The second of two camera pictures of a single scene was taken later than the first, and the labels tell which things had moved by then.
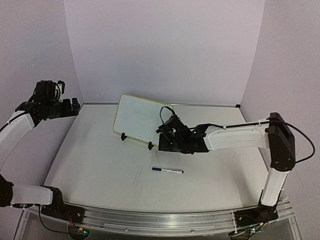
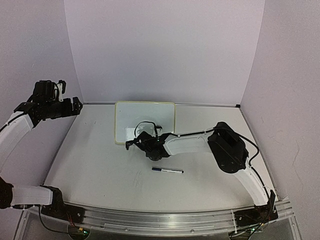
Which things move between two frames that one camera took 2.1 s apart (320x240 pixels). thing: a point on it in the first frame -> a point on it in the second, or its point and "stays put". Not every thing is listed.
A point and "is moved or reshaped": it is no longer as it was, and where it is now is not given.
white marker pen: (161, 169) stays put
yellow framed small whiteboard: (139, 118) is moved or reshaped
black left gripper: (67, 110) stays put
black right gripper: (165, 144) -> (137, 141)
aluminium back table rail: (227, 105) stays put
